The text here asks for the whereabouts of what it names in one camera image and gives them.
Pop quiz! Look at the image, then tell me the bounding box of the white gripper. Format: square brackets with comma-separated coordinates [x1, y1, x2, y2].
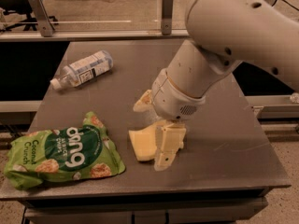
[133, 69, 206, 171]

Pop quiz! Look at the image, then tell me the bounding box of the left metal bracket post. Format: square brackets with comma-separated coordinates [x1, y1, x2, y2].
[28, 0, 54, 37]

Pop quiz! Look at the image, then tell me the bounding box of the green rice chip bag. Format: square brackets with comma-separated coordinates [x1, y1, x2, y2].
[4, 112, 125, 189]

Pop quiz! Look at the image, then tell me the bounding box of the black office chair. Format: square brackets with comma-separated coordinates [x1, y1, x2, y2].
[0, 0, 59, 33]

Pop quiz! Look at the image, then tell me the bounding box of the metal rail barrier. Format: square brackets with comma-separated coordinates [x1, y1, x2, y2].
[0, 30, 189, 42]

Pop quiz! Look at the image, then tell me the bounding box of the middle metal bracket post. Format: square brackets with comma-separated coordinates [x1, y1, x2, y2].
[161, 0, 173, 35]

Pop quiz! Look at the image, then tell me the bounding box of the yellow sponge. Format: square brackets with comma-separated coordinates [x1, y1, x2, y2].
[129, 119, 166, 161]

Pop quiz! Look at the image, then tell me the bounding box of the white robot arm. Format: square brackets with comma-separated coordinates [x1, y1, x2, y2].
[129, 0, 299, 171]

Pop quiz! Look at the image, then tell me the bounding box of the metal bracket post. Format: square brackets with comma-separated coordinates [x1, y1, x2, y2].
[161, 0, 173, 35]
[28, 0, 54, 37]

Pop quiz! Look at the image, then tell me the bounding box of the clear plastic water bottle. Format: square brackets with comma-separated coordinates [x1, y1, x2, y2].
[50, 50, 113, 91]

